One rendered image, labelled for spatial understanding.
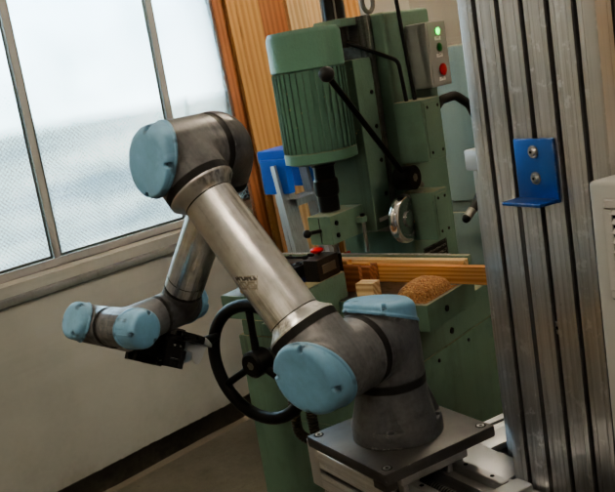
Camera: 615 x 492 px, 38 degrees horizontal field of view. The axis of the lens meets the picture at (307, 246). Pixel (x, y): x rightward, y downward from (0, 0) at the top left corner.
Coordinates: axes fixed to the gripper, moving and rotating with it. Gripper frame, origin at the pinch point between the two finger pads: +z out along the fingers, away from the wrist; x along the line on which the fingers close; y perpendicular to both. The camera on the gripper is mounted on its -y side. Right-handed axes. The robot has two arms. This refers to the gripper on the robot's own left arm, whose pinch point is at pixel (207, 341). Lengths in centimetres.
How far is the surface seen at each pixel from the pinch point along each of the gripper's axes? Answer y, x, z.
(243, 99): -108, -112, 97
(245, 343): -3.2, -13.5, 25.1
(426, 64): -77, 21, 35
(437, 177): -55, 16, 55
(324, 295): -14.4, 18.0, 15.1
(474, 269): -25, 44, 34
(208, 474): 38, -103, 108
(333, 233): -31.0, 9.7, 24.3
